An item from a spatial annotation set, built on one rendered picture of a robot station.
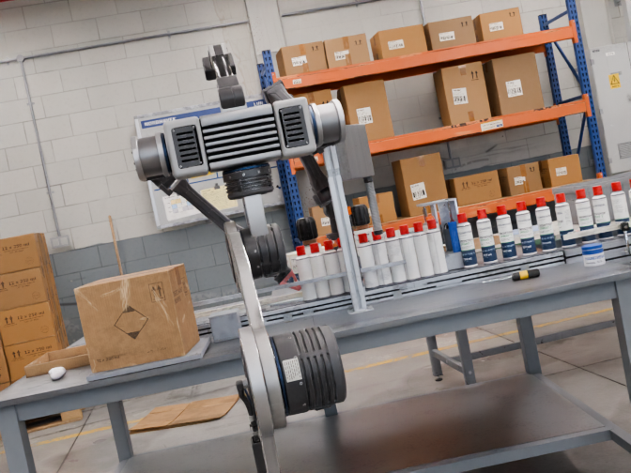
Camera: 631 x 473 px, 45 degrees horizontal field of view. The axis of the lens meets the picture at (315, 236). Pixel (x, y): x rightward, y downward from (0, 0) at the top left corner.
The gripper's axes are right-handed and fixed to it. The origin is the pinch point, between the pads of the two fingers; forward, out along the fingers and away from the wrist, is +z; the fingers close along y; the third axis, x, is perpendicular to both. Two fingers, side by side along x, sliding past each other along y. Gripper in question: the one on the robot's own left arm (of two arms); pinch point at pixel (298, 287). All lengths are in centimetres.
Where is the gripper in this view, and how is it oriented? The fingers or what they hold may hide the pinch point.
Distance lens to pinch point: 283.8
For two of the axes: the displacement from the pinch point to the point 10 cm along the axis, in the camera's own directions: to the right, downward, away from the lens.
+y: -0.5, -0.7, 10.0
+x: -6.6, 7.5, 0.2
